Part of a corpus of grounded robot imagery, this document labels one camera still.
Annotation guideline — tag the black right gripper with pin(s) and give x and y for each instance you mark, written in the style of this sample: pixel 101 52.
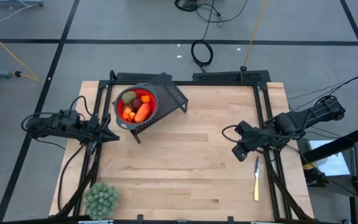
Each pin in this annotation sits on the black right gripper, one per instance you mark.
pixel 258 140

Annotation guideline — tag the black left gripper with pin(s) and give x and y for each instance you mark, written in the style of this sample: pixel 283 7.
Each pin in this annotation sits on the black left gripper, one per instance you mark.
pixel 93 130

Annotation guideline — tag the red-yellow mango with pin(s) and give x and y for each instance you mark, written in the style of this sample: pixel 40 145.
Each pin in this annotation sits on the red-yellow mango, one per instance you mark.
pixel 143 112

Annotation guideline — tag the brown-green kiwi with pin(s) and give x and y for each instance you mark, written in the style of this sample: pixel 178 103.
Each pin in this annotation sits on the brown-green kiwi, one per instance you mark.
pixel 128 97

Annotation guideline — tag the orange tangerine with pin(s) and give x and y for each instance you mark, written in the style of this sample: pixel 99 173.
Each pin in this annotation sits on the orange tangerine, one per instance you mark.
pixel 145 99

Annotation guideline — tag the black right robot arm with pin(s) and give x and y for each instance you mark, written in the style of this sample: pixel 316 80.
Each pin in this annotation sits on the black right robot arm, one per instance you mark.
pixel 303 119

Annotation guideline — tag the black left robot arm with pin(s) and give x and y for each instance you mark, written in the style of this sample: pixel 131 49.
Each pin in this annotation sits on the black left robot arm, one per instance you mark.
pixel 48 124

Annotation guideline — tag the red collapsible colander grey rim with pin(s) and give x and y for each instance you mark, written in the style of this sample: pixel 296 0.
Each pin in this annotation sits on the red collapsible colander grey rim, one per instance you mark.
pixel 120 123

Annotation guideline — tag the small yellow object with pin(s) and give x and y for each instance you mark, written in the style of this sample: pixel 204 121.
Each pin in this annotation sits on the small yellow object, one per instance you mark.
pixel 309 165

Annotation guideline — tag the green artificial plant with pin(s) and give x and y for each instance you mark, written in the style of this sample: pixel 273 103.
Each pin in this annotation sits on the green artificial plant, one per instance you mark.
pixel 101 200

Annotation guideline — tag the black perforated metal stand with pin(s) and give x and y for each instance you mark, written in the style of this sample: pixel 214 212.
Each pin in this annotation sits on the black perforated metal stand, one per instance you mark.
pixel 169 96

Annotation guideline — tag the black diagonal beam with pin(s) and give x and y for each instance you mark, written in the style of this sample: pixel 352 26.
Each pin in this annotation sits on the black diagonal beam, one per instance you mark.
pixel 337 144

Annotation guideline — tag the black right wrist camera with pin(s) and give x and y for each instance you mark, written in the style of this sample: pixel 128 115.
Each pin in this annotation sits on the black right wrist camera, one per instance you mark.
pixel 244 127

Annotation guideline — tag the black aluminium table frame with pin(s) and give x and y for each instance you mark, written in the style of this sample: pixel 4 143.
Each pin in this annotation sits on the black aluminium table frame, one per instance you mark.
pixel 216 83

